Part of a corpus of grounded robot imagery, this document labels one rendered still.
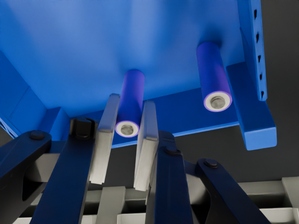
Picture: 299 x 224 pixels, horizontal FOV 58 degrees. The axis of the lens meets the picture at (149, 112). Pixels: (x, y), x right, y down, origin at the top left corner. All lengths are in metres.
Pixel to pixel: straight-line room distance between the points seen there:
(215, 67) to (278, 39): 0.54
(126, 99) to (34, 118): 0.10
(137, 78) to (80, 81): 0.06
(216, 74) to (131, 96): 0.07
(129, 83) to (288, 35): 0.56
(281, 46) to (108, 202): 0.82
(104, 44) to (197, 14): 0.08
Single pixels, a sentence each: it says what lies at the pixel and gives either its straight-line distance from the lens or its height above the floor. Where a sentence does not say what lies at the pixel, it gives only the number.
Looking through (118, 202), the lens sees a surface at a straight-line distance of 1.12.
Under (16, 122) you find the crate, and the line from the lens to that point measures 0.25.
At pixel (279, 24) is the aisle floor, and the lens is 0.71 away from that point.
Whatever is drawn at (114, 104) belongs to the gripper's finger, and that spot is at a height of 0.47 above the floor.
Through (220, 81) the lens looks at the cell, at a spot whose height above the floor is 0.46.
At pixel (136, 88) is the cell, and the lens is 0.22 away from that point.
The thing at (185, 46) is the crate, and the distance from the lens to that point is 0.22.
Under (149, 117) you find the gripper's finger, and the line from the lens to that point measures 0.16.
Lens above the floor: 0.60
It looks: 47 degrees down
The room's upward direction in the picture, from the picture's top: 175 degrees counter-clockwise
